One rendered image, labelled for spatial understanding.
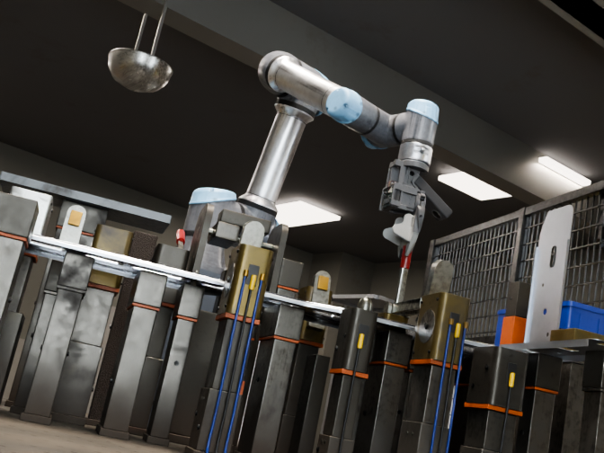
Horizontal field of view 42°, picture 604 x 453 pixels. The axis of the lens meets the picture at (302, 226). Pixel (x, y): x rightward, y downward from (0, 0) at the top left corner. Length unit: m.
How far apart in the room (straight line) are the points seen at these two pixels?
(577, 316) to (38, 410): 1.14
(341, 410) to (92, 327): 0.53
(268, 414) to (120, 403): 0.26
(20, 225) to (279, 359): 0.52
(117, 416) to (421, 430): 0.51
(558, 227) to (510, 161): 4.69
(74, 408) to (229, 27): 3.65
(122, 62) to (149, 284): 3.18
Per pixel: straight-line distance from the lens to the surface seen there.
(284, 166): 2.17
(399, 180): 1.79
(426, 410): 1.36
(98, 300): 1.60
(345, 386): 1.35
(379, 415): 1.53
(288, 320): 1.47
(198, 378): 1.64
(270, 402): 1.46
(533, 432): 1.48
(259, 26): 5.08
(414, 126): 1.83
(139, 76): 4.52
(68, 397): 1.59
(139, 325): 1.42
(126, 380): 1.41
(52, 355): 1.41
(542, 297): 1.77
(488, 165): 6.26
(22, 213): 1.28
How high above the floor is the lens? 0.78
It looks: 14 degrees up
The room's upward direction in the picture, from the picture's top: 12 degrees clockwise
